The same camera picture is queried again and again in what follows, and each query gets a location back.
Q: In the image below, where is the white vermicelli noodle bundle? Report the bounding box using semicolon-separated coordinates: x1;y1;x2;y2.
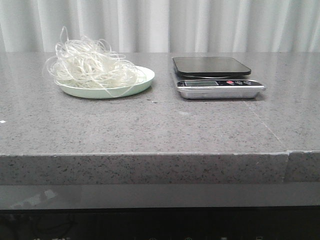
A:
44;26;139;89

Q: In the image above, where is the pale green round plate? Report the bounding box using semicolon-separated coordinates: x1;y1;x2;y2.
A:
58;66;155;99

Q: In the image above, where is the white pleated curtain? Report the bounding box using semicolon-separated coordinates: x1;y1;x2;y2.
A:
0;0;320;53

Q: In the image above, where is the black silver kitchen scale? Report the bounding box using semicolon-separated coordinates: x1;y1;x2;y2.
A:
172;56;265;100

